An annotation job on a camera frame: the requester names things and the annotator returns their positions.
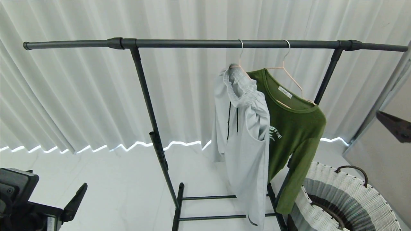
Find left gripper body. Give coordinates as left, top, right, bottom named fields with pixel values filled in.
left=18, top=201, right=64, bottom=231

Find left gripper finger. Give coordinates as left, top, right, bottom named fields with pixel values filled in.
left=61, top=183, right=88, bottom=223

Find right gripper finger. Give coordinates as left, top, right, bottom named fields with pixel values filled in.
left=376, top=110, right=411, bottom=143

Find green long-sleeved shirt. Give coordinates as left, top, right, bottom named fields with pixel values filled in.
left=246, top=68, right=327, bottom=215

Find pink clothes hanger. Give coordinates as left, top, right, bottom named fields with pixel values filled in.
left=266, top=39, right=317, bottom=110
left=229, top=39, right=251, bottom=81

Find pale grey shorts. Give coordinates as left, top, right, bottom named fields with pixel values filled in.
left=210, top=63, right=271, bottom=227

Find white laundry basket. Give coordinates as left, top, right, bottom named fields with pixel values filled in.
left=287, top=162, right=402, bottom=231

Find black clothes rack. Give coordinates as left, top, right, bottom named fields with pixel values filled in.
left=23, top=37, right=409, bottom=231

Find white curtain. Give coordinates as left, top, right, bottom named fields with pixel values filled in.
left=0, top=0, right=411, bottom=154

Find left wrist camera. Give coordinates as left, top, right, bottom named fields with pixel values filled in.
left=0, top=167, right=40, bottom=212

